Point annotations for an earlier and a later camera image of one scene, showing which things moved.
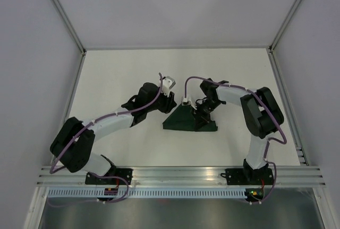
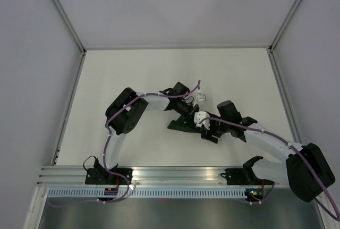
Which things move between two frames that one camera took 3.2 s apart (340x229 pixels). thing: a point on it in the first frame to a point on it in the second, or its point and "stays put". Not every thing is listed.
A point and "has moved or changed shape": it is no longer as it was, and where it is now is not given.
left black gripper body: x=164 y=103 to x=185 y=110
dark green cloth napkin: x=183 y=119 has moved or changed shape
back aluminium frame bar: x=178 y=48 stays put
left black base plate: x=127 y=174 stays put
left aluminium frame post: x=62 y=12 stays put
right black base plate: x=242 y=176 stays put
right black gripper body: x=202 y=111 to x=217 y=127
